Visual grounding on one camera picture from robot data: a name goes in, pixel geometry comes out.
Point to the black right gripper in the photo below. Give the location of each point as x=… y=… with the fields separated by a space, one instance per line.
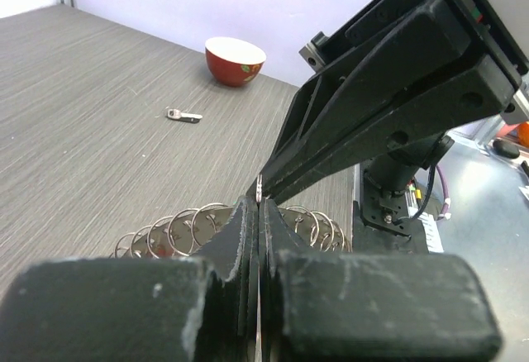
x=397 y=72

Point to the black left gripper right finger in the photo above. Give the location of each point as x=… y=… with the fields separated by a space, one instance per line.
x=318 y=306

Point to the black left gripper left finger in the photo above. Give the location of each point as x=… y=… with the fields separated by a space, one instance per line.
x=199 y=308

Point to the metal disc keyring holder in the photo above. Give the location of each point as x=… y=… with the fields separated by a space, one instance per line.
x=189 y=230

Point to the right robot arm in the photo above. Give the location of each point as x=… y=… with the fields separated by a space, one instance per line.
x=403 y=163

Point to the silver black key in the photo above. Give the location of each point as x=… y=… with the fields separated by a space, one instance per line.
x=177 y=115

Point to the red cream bowl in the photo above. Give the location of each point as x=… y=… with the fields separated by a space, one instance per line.
x=233 y=62

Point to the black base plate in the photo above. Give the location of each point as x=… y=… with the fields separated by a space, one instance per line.
x=384 y=209

